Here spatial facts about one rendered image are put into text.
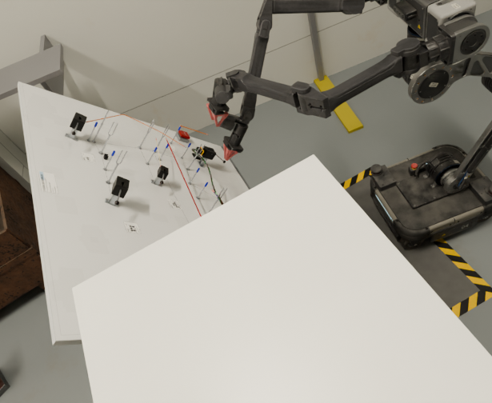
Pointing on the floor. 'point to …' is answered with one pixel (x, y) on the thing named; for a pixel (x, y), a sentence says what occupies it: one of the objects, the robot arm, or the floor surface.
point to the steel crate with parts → (4, 241)
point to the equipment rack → (278, 311)
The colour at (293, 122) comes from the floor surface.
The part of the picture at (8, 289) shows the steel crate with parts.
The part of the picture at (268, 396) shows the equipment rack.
